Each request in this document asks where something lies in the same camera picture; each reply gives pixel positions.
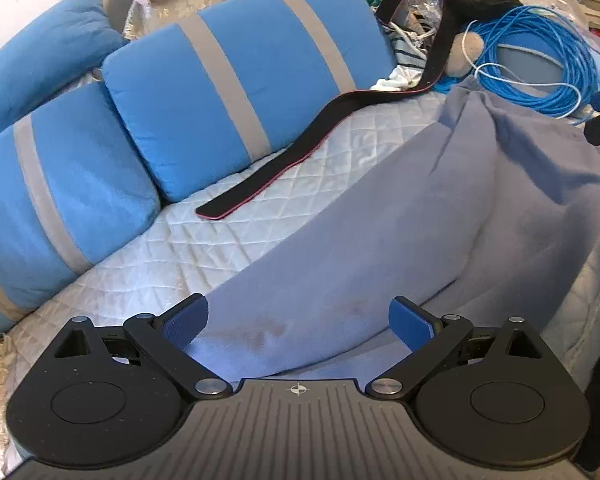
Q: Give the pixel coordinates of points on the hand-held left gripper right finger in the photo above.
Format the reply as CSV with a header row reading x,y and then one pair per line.
x,y
410,322

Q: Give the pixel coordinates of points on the blue grey cushion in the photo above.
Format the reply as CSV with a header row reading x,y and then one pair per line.
x,y
530,65

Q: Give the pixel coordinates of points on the striped cloth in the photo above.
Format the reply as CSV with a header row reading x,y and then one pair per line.
x,y
405,52

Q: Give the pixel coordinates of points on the grey-blue fleece garment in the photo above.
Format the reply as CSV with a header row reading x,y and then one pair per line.
x,y
380,210

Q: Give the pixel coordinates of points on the blue pillow with grey stripes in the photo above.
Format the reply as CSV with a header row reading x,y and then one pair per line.
x,y
280,60
80,185

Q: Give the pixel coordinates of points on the plain blue pillow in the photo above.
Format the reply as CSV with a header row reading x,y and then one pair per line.
x,y
45,50

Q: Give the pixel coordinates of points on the black belt with red edge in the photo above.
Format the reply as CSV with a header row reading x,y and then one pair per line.
x,y
280,165

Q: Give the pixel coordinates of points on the white quilted bedspread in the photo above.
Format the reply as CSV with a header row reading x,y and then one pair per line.
x,y
180,240

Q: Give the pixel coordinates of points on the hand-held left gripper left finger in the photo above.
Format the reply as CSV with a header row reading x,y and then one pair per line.
x,y
185,322

